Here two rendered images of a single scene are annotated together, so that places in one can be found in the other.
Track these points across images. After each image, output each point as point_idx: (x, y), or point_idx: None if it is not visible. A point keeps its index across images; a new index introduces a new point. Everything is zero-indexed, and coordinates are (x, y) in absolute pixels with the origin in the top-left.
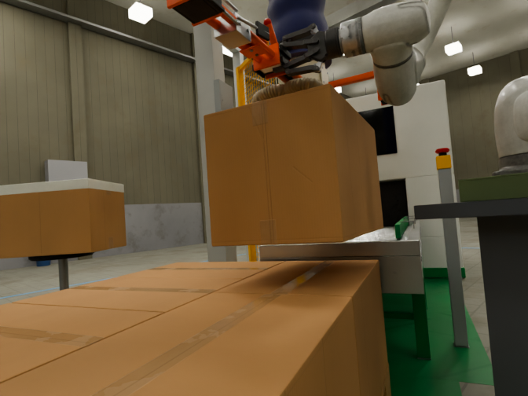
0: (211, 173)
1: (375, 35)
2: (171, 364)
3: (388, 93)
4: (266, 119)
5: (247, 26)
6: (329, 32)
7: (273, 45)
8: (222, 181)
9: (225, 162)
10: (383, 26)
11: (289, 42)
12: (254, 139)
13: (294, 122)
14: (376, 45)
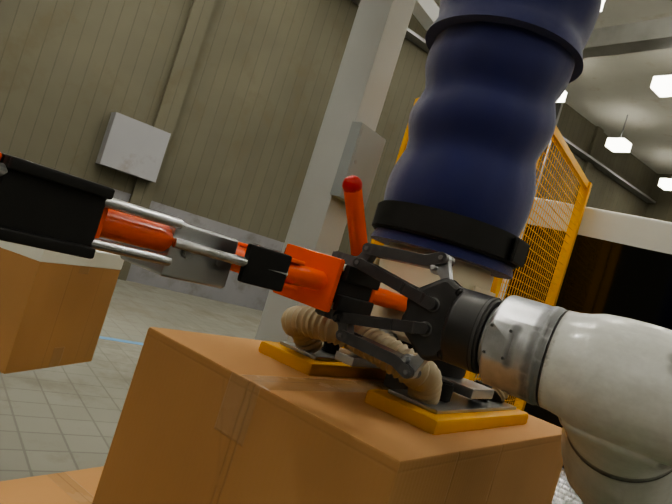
0: (112, 465)
1: (571, 404)
2: None
3: (582, 498)
4: (243, 434)
5: (221, 249)
6: (462, 311)
7: (330, 262)
8: (120, 502)
9: (141, 464)
10: (603, 398)
11: (372, 268)
12: (205, 462)
13: (289, 492)
14: (570, 422)
